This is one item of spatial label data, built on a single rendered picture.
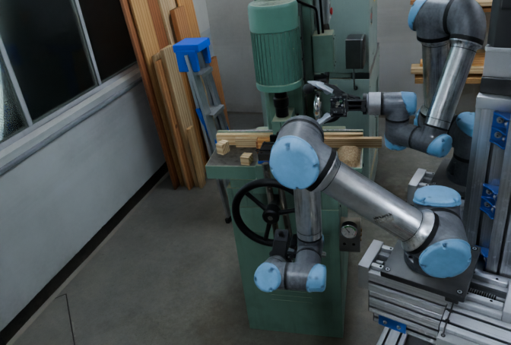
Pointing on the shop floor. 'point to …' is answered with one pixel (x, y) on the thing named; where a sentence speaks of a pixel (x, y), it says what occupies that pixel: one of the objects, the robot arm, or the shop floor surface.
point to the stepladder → (199, 67)
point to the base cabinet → (315, 323)
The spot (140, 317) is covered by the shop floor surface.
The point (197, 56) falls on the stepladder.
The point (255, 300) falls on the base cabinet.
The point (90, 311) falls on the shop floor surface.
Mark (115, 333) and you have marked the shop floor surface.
